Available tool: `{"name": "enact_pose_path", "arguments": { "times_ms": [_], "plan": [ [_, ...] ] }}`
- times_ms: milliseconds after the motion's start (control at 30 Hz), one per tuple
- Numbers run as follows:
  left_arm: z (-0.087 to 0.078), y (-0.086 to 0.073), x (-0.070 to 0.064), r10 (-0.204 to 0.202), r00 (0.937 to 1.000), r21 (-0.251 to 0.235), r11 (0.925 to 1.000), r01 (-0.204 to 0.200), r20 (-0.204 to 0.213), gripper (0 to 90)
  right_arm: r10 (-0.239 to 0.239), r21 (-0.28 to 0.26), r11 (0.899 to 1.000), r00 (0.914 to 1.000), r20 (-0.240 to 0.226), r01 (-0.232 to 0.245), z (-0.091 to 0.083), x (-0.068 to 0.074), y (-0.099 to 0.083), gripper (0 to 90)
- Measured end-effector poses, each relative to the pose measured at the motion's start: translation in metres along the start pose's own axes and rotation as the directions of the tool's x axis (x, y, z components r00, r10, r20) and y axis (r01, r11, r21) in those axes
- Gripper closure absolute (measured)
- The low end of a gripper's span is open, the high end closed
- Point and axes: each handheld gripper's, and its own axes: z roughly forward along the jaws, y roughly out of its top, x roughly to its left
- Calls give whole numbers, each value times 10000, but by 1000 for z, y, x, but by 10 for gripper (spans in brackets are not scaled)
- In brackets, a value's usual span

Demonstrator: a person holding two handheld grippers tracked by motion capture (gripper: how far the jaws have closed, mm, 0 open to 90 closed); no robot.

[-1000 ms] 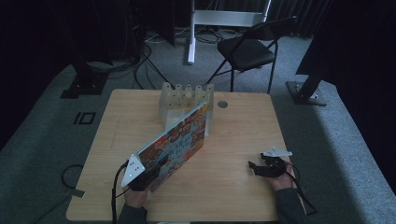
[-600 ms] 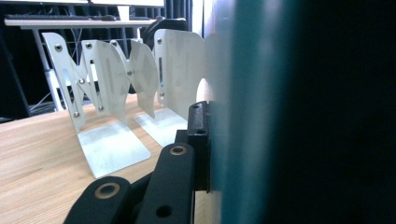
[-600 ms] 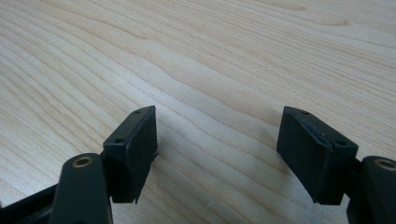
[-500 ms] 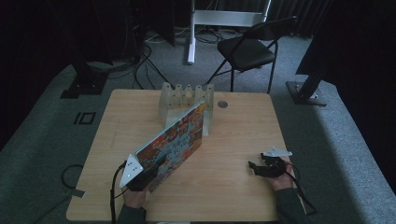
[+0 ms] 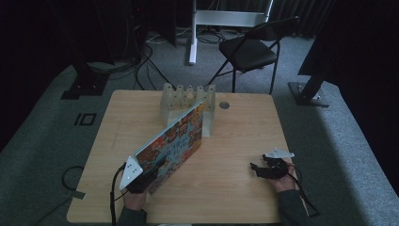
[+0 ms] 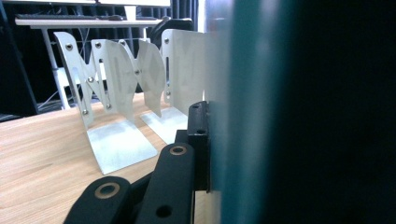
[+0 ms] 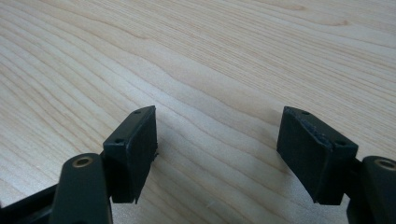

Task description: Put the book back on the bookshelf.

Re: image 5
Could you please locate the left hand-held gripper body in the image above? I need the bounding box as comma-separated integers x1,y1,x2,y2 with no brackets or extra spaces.
119,155,159,194

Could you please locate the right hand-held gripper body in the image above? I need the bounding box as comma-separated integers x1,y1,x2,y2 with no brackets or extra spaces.
262,147,296,181

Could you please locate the colourful tiger picture book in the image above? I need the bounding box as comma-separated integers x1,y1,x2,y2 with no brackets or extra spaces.
134,99,207,196

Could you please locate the translucent white book rack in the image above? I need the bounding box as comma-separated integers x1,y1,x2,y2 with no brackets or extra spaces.
159,82,217,138

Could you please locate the person's right hand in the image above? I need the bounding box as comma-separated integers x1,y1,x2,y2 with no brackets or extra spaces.
270,163,297,194

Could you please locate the person's left hand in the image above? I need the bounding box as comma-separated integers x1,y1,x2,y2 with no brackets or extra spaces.
121,187,149,212

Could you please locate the grey tape piece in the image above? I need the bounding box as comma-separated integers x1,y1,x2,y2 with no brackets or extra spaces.
66,189,87,201

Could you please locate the black slanted stand with base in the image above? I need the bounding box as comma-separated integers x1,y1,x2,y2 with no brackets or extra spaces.
287,70,331,108

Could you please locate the black stand with flat base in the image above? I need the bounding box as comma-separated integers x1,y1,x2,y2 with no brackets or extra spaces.
60,60,111,101

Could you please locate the black folding chair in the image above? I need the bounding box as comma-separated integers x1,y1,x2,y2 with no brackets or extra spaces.
207,15,301,95

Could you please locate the dark curtain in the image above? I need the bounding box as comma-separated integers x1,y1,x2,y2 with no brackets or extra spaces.
269,0,338,40

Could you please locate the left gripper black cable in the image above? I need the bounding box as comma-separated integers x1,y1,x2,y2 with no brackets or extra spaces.
109,164,127,226

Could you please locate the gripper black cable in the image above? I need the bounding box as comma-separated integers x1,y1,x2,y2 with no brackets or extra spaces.
291,165,321,218
109,164,127,226

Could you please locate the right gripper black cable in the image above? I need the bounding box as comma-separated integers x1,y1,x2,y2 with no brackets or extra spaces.
291,165,321,218

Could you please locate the bundle of black floor cables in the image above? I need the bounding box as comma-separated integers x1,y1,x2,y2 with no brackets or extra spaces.
133,29,227,92

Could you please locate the white metal stand frame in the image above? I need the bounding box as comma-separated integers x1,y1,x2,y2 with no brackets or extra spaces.
187,0,275,66

